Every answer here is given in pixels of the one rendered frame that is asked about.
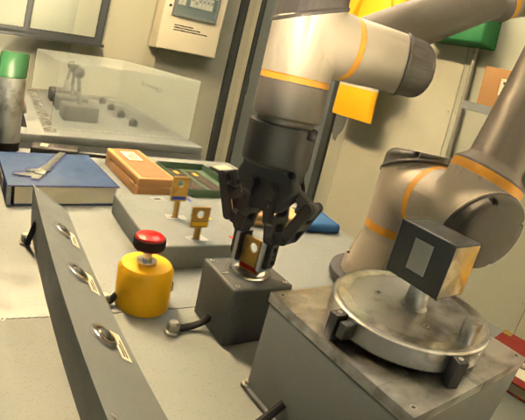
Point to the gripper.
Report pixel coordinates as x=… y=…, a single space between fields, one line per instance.
x=275 y=153

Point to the brass key with red stripe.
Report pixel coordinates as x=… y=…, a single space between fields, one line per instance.
x=250 y=251

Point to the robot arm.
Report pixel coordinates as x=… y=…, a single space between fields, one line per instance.
x=297 y=65

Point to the plain brass key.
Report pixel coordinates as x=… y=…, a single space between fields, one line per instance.
x=200 y=219

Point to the brass key with blue stripe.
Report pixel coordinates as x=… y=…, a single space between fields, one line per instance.
x=180 y=188

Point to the red emergency stop button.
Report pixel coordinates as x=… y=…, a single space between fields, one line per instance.
x=149 y=238

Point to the black stop block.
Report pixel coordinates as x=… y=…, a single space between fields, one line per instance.
x=339 y=326
x=456 y=372

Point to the yellow emergency stop housing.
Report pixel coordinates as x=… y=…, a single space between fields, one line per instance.
x=144 y=289

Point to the silver round notch drum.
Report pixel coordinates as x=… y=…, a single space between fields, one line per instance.
x=398 y=328

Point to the grey desk under clear cover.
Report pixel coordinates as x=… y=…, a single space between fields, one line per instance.
x=114 y=100

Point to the blue cloth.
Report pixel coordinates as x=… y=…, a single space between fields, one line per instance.
x=324 y=224

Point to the green tray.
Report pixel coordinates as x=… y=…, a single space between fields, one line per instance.
x=201 y=179

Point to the orange flat box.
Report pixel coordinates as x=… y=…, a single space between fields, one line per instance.
x=140 y=172

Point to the yellow box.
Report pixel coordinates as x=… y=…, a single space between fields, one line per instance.
x=354 y=102

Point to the blue book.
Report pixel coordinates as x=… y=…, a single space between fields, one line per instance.
x=79 y=179

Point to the round indicator lamp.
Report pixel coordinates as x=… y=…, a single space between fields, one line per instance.
x=104 y=336
x=79 y=272
x=63 y=230

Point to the grey sloped lamp panel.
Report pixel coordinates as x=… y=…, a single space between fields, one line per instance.
x=83 y=315

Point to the black flat bar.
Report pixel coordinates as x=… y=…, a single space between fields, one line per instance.
x=65 y=149

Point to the grey caliper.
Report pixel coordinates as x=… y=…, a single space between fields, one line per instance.
x=41 y=167

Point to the silver stub pin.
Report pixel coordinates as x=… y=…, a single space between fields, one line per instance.
x=471 y=334

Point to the yellow rounded shape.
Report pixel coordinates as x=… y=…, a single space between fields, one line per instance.
x=367 y=6

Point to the steel flask with green cap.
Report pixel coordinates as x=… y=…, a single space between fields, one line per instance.
x=11 y=100

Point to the green box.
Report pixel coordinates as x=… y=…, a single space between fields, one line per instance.
x=477 y=37

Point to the window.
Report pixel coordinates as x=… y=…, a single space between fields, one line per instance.
x=48 y=17

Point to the silver key switch lock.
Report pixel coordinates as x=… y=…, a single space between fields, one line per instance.
x=256 y=276

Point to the dark grey key switch box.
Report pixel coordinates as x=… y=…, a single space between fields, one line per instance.
x=232 y=310

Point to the grey key rail block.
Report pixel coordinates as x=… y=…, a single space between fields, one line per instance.
x=157 y=227

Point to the grey master switch base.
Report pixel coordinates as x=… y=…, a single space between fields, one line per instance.
x=315 y=376

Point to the cream wall cabinet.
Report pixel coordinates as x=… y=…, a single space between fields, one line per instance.
x=188 y=30

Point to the orange wall notice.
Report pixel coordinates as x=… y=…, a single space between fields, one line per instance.
x=490 y=85

